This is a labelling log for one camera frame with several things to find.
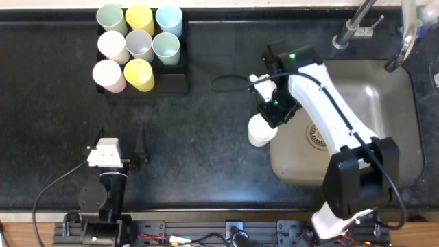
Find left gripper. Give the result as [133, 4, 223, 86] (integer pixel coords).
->
[89, 126, 150, 172]

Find pink cup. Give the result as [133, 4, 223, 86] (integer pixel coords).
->
[91, 59, 127, 93]

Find yellow cup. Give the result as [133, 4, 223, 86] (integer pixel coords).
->
[125, 3, 155, 37]
[123, 58, 155, 93]

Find white cup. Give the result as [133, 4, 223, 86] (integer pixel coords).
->
[248, 113, 278, 148]
[97, 30, 130, 65]

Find black tray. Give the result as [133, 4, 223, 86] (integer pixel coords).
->
[95, 15, 189, 97]

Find grey cup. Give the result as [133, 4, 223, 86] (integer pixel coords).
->
[125, 29, 155, 64]

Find green cup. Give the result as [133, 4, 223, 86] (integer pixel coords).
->
[96, 3, 128, 36]
[152, 32, 181, 66]

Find blue cup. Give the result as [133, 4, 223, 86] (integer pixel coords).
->
[155, 4, 184, 38]

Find steel sink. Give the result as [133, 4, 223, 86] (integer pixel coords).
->
[268, 60, 426, 188]

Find steel tap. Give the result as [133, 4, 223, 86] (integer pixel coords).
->
[331, 0, 419, 73]

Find blue soap bottle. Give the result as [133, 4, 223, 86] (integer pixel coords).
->
[416, 3, 439, 38]

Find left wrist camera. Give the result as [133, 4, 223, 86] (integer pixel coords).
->
[87, 137, 124, 168]

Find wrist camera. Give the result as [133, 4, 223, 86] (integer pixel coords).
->
[249, 73, 277, 103]
[87, 137, 124, 168]

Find black cable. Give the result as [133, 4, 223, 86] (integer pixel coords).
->
[32, 160, 89, 247]
[209, 71, 408, 231]

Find mounting rail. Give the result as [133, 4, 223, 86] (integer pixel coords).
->
[53, 211, 392, 247]

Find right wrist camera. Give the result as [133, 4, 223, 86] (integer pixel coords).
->
[249, 73, 277, 103]

